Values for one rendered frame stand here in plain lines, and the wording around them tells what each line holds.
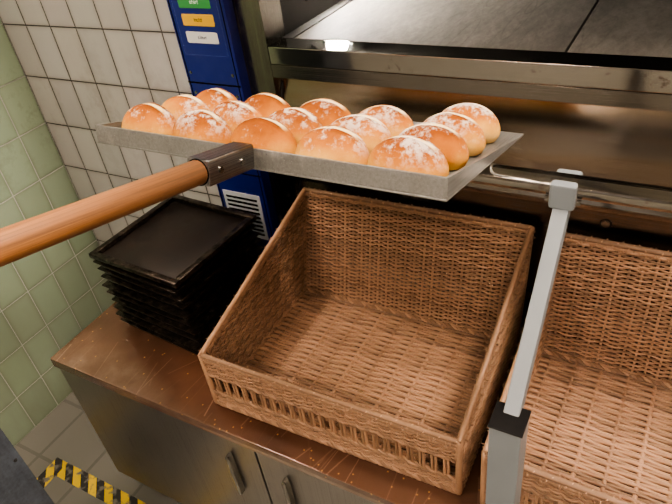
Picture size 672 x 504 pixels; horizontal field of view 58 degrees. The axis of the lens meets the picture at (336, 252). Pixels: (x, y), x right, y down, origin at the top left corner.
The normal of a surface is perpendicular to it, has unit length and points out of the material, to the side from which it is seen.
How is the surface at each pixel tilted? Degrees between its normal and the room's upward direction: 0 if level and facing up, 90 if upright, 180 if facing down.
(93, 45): 90
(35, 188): 90
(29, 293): 90
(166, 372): 0
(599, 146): 70
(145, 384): 0
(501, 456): 90
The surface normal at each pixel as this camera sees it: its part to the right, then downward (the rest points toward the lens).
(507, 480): -0.47, 0.57
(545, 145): -0.48, 0.26
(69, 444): -0.12, -0.80
